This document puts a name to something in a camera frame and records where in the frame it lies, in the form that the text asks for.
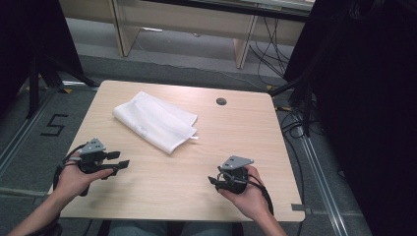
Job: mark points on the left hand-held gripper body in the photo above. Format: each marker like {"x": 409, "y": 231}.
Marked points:
{"x": 92, "y": 148}

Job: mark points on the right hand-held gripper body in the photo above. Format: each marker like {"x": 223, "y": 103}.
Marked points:
{"x": 234, "y": 170}

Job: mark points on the white towel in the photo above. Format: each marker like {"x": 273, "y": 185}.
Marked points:
{"x": 157, "y": 123}

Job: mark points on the person's right hand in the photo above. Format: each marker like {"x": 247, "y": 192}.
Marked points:
{"x": 250, "y": 196}

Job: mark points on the person's left hand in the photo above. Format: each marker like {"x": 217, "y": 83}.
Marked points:
{"x": 73, "y": 182}

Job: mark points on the person's legs in jeans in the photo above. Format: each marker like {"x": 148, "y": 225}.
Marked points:
{"x": 170, "y": 228}

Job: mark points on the grey tape strip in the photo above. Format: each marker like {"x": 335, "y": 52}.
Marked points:
{"x": 297, "y": 207}

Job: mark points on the black metal stand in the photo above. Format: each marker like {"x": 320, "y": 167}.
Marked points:
{"x": 306, "y": 108}
{"x": 33, "y": 88}

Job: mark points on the black curtain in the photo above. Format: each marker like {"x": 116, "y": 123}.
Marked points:
{"x": 29, "y": 39}
{"x": 367, "y": 98}

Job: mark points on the light wooden desk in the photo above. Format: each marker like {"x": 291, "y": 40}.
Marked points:
{"x": 183, "y": 19}

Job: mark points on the metal floor rail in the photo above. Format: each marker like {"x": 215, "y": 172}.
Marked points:
{"x": 23, "y": 132}
{"x": 323, "y": 187}

